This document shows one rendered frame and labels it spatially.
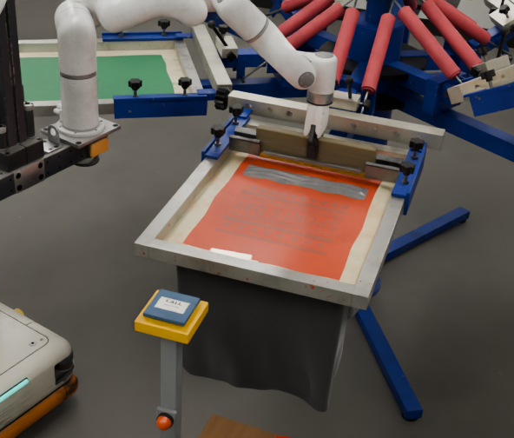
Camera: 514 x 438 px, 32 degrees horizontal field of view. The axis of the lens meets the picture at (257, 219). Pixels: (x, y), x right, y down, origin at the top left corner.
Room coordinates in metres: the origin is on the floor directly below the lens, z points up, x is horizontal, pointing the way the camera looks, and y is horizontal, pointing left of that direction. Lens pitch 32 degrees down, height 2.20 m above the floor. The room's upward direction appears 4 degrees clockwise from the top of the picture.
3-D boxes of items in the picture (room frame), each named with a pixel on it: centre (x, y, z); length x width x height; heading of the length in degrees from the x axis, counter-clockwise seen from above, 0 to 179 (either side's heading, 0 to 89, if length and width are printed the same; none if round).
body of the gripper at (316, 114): (2.32, -0.15, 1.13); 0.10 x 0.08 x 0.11; 164
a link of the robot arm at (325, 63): (2.32, -0.11, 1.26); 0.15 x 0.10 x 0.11; 107
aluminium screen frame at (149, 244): (2.11, -0.09, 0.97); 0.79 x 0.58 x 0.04; 164
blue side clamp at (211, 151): (2.42, 0.11, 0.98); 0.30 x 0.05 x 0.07; 164
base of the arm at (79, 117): (2.14, 0.49, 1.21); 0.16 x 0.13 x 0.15; 57
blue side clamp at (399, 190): (2.27, -0.43, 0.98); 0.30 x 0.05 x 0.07; 164
